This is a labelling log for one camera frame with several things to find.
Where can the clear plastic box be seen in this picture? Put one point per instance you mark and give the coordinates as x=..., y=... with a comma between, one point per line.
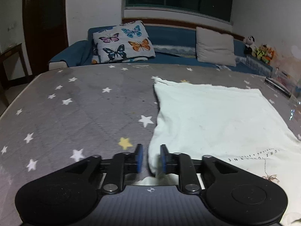
x=286, y=81

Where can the dark wooden door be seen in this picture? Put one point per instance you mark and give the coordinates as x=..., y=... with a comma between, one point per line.
x=45, y=31

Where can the pale green t-shirt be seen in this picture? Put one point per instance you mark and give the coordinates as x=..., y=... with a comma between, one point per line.
x=238, y=126

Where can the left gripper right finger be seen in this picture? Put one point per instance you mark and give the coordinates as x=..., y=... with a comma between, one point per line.
x=182, y=165

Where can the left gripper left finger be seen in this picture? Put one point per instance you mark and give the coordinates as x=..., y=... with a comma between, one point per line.
x=118, y=167

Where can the orange fox plush toy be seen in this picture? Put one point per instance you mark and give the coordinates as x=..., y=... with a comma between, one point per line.
x=269, y=56

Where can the grey star tablecloth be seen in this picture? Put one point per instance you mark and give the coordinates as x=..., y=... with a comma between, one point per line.
x=64, y=116

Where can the butterfly print pillow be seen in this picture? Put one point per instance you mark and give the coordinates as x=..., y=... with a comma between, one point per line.
x=126, y=42

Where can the yellow green plush toy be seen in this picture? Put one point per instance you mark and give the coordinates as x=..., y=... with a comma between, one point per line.
x=261, y=51

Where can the panda plush toy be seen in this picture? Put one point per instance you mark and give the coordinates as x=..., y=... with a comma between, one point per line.
x=249, y=46

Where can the dark wooden side table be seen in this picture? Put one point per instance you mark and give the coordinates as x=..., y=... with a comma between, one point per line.
x=13, y=70

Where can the blue sofa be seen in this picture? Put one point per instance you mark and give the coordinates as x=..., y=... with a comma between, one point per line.
x=173, y=45

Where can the black stick on table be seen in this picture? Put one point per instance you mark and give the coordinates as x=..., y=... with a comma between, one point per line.
x=279, y=86

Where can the beige cushion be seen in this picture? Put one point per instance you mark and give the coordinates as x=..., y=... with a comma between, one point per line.
x=215, y=48

